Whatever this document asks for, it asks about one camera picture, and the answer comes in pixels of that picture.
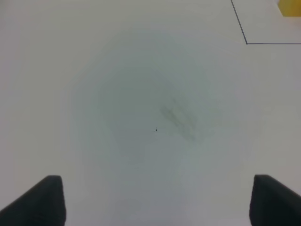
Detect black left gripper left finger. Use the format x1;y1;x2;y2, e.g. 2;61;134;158
0;175;66;226

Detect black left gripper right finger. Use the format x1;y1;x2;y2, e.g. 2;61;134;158
249;175;301;226

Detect yellow template block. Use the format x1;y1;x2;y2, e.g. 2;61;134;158
278;0;301;17

